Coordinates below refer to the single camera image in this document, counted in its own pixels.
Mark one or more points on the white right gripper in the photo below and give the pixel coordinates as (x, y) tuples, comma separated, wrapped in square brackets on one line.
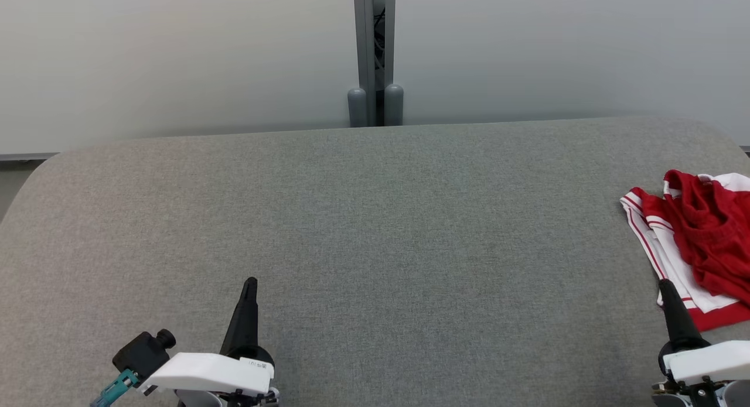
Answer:
[(712, 363)]

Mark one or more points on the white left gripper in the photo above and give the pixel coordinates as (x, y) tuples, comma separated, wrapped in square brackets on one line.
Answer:
[(211, 373)]

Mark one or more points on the red Bulls 23 jersey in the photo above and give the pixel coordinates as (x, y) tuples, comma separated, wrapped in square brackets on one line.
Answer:
[(674, 260)]

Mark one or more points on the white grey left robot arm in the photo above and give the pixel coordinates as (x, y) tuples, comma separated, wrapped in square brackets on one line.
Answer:
[(199, 399)]

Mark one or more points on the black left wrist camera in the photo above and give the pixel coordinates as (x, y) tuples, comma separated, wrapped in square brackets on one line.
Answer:
[(143, 354)]

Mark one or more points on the grey cylindrical post foot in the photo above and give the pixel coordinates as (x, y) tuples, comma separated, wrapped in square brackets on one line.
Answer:
[(357, 108), (394, 105)]

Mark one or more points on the grey metal partition post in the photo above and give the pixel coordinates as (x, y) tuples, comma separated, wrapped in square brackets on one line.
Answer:
[(366, 38)]

